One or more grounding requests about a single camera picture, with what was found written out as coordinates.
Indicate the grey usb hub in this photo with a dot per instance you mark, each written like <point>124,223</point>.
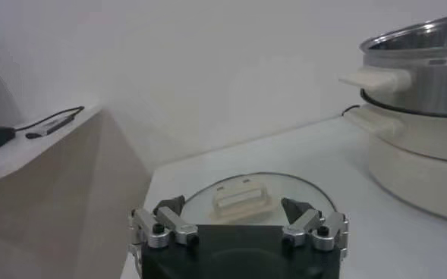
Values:
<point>50,127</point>

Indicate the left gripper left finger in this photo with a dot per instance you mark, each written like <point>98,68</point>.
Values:
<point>166,227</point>

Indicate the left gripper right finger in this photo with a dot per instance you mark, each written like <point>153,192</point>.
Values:
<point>310,229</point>

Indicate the steel steamer basket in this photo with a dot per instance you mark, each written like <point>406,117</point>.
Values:
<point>428,87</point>

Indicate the white side table with mouse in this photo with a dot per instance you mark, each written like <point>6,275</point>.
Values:
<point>75,189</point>

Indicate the cream electric cooker base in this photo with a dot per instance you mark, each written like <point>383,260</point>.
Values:
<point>416,178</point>

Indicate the round glass pot lid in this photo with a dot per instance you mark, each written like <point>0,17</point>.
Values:
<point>284,187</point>

